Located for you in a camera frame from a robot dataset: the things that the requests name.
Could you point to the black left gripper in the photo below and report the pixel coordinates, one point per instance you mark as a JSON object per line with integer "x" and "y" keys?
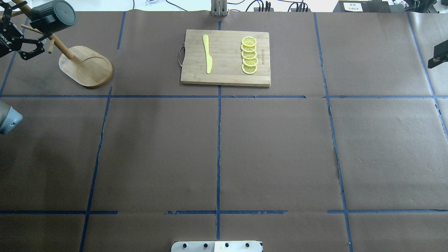
{"x": 7, "y": 37}

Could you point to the blue ribbed cup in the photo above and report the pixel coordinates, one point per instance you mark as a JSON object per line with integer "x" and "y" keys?
{"x": 53, "y": 16}

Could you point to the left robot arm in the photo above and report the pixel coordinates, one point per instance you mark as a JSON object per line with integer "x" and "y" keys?
{"x": 10, "y": 117}

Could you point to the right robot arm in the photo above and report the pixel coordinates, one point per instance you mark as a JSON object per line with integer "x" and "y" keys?
{"x": 440, "y": 55}

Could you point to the wooden cup storage rack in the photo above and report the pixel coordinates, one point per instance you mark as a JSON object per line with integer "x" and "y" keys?
{"x": 84, "y": 65}

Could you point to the yellow plastic knife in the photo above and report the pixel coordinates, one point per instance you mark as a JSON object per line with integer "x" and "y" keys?
{"x": 209, "y": 58}

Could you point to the wooden cutting board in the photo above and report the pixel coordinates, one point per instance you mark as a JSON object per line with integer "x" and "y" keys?
{"x": 227, "y": 59}

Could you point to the lemon slice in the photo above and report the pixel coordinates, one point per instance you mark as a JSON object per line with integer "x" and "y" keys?
{"x": 249, "y": 70}
{"x": 248, "y": 41}
{"x": 250, "y": 62}
{"x": 249, "y": 55}
{"x": 248, "y": 49}

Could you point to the aluminium frame post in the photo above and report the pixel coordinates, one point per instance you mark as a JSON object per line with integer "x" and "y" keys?
{"x": 219, "y": 8}

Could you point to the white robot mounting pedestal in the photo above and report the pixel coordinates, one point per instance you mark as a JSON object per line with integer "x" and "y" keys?
{"x": 218, "y": 246}

